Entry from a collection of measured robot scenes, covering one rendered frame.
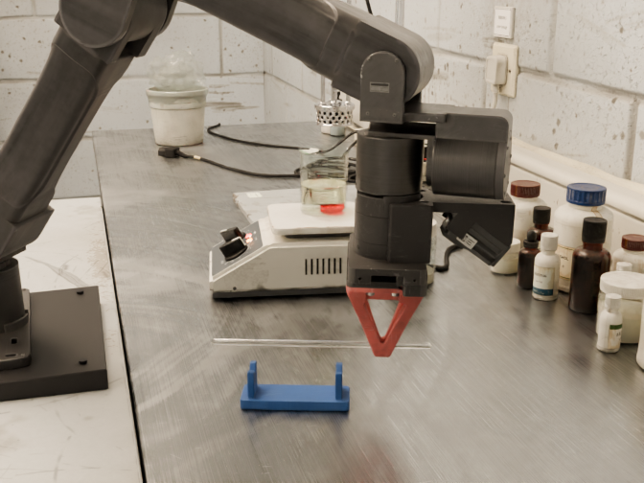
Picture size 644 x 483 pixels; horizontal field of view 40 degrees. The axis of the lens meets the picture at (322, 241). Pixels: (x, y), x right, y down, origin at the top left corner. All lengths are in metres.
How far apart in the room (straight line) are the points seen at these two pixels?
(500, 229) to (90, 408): 0.40
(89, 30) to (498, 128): 0.35
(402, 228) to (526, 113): 0.79
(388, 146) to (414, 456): 0.26
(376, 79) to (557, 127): 0.74
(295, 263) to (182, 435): 0.35
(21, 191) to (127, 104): 2.59
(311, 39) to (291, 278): 0.42
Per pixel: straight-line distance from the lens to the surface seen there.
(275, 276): 1.07
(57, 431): 0.82
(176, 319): 1.03
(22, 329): 0.97
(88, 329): 0.97
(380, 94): 0.71
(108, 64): 0.81
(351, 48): 0.71
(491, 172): 0.71
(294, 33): 0.73
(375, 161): 0.73
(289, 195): 1.54
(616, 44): 1.29
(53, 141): 0.85
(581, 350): 0.98
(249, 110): 3.52
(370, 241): 0.75
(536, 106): 1.48
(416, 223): 0.74
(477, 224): 0.76
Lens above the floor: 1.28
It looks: 17 degrees down
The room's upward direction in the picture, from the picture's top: straight up
